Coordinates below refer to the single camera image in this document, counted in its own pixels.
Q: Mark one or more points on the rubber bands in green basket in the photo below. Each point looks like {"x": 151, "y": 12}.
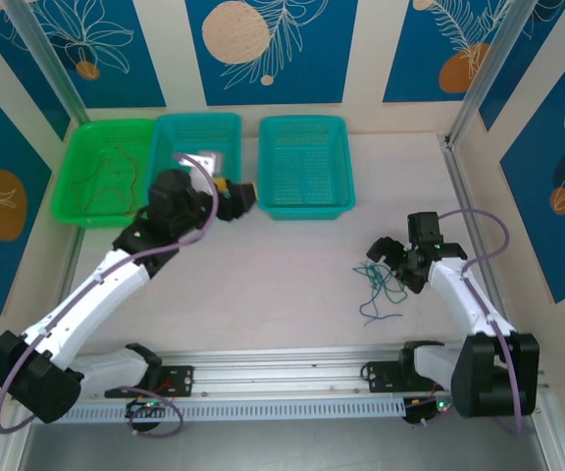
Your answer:
{"x": 82, "y": 184}

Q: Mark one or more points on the teal perforated plastic basket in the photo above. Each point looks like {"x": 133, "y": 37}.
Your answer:
{"x": 307, "y": 211}
{"x": 165, "y": 142}

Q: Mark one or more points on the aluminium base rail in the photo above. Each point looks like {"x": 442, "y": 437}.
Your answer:
{"x": 287, "y": 368}

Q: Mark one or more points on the silver grey packet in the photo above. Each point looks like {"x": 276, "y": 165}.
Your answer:
{"x": 207, "y": 161}

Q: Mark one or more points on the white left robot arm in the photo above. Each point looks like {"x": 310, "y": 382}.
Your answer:
{"x": 91, "y": 294}

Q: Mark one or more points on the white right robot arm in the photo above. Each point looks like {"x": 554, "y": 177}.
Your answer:
{"x": 464, "y": 304}

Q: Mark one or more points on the aluminium frame post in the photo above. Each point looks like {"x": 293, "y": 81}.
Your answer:
{"x": 47, "y": 59}
{"x": 488, "y": 68}

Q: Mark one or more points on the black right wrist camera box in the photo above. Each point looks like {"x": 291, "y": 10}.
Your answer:
{"x": 425, "y": 228}

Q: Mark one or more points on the green perforated plastic basket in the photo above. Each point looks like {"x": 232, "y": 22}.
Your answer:
{"x": 71, "y": 196}

